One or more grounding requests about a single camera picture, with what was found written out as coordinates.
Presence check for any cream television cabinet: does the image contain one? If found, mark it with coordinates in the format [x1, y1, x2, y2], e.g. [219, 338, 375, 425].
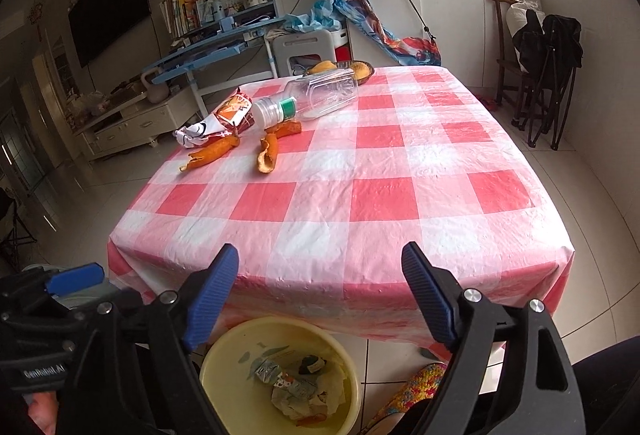
[72, 82, 201, 162]

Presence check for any clear plastic bottle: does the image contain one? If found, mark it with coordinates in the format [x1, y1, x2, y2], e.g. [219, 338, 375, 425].
[252, 69, 360, 130]

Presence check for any colourful knitted slipper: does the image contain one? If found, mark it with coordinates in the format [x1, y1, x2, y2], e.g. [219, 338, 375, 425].
[367, 361, 448, 435]

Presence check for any white printed packet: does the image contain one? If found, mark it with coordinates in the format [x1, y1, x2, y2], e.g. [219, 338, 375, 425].
[174, 120, 221, 150]

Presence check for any person's right leg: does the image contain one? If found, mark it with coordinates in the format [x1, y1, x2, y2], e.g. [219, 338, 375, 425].
[570, 335, 640, 435]

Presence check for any glass fruit bowl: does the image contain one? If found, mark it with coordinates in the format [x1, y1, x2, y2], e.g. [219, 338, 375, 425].
[320, 60, 376, 86]

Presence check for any blue crumpled cloth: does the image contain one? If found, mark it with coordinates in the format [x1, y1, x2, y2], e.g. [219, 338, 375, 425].
[285, 0, 346, 33]

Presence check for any pink checked tablecloth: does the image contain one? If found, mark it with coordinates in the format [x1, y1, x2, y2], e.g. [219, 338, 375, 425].
[107, 65, 575, 361]

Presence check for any black wall television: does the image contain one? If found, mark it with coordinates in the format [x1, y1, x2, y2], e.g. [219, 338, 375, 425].
[67, 0, 152, 70]

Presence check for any paper wrapper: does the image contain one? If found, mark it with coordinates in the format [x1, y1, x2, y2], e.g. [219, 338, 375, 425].
[270, 360, 348, 423]

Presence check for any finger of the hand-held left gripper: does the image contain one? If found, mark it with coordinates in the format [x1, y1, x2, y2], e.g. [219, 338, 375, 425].
[45, 263, 106, 297]

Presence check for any black folding chair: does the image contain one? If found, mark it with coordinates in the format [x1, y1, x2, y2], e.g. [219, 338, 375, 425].
[512, 12, 583, 150]

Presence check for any white cabinet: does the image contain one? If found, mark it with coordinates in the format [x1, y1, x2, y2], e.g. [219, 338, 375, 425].
[330, 0, 533, 88]

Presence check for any wooden chair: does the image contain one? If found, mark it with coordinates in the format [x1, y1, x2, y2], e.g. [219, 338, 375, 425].
[487, 0, 533, 130]

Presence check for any white plastic stool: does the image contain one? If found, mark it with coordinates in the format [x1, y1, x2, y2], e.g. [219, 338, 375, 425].
[272, 29, 351, 78]

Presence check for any white sack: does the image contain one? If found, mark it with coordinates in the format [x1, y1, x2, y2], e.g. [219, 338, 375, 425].
[505, 0, 546, 70]

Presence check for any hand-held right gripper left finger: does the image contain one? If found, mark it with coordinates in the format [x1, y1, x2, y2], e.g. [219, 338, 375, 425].
[62, 244, 240, 435]

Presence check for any white kettlebell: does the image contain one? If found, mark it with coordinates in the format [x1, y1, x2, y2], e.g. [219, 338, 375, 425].
[141, 67, 171, 104]

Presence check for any yellow plastic basin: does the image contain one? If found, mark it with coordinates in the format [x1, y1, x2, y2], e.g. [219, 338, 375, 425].
[199, 317, 362, 435]

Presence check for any person's left hand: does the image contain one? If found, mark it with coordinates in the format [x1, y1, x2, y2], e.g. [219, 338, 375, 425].
[22, 390, 60, 435]

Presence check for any row of books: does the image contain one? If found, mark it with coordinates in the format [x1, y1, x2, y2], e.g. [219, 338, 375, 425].
[159, 0, 201, 40]

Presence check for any orange snack packet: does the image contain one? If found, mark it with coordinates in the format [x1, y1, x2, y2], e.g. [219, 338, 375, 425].
[212, 87, 256, 136]

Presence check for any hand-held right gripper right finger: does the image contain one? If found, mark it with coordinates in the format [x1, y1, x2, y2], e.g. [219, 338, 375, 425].
[402, 242, 586, 435]

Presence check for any orange peel piece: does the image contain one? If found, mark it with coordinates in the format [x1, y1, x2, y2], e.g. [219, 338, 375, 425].
[265, 119, 303, 138]
[257, 133, 281, 174]
[180, 135, 241, 172]

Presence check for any colourful printed hanging bag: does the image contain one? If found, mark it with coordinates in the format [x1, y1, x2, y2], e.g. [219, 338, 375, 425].
[334, 0, 443, 66]

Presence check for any blue study desk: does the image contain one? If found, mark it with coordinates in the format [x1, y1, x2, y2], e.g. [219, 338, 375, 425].
[141, 0, 286, 116]

